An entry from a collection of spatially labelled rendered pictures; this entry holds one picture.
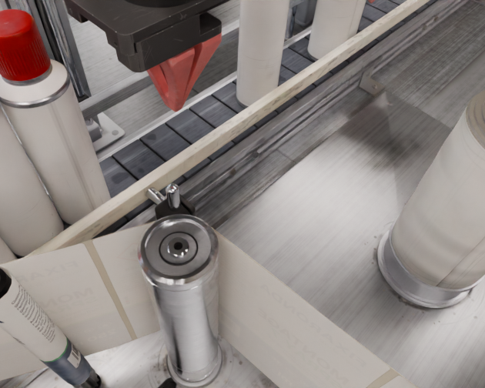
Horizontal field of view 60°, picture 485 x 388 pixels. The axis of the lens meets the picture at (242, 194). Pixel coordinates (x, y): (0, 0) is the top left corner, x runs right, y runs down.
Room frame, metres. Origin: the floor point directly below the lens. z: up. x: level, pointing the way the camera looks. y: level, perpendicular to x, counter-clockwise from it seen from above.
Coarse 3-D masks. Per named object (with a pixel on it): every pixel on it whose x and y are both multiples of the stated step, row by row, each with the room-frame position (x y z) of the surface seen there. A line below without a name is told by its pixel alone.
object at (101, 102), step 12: (300, 0) 0.54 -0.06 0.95; (228, 36) 0.44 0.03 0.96; (216, 48) 0.42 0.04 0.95; (144, 72) 0.35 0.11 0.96; (120, 84) 0.33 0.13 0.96; (132, 84) 0.33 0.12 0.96; (144, 84) 0.34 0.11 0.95; (96, 96) 0.31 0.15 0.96; (108, 96) 0.31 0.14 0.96; (120, 96) 0.32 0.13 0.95; (84, 108) 0.29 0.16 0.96; (96, 108) 0.30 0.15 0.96; (108, 108) 0.31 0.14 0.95
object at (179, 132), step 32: (384, 0) 0.70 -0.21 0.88; (384, 32) 0.60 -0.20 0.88; (288, 64) 0.50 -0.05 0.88; (224, 96) 0.42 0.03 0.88; (160, 128) 0.36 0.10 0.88; (192, 128) 0.36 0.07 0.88; (256, 128) 0.37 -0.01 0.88; (128, 160) 0.30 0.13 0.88; (160, 160) 0.31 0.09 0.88; (160, 192) 0.26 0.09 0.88; (64, 224) 0.21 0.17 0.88
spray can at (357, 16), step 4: (360, 0) 0.56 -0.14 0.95; (364, 0) 0.56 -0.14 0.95; (360, 4) 0.56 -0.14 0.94; (364, 4) 0.57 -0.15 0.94; (356, 8) 0.56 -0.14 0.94; (360, 8) 0.56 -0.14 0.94; (356, 12) 0.56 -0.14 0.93; (360, 12) 0.56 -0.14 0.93; (356, 16) 0.56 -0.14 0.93; (360, 16) 0.57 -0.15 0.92; (356, 20) 0.56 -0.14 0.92; (352, 24) 0.56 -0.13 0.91; (356, 24) 0.56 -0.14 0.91; (352, 28) 0.56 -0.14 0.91; (356, 28) 0.57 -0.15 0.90; (352, 32) 0.56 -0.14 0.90; (348, 36) 0.56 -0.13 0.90; (352, 36) 0.56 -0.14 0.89
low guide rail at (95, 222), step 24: (408, 0) 0.64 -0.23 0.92; (384, 24) 0.57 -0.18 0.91; (336, 48) 0.49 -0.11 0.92; (360, 48) 0.53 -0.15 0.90; (312, 72) 0.44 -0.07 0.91; (264, 96) 0.39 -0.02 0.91; (288, 96) 0.41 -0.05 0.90; (240, 120) 0.34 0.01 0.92; (192, 144) 0.30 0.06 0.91; (216, 144) 0.31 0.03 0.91; (168, 168) 0.27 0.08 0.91; (120, 192) 0.23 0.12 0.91; (144, 192) 0.24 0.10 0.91; (96, 216) 0.20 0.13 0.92; (120, 216) 0.22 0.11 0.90; (72, 240) 0.18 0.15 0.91
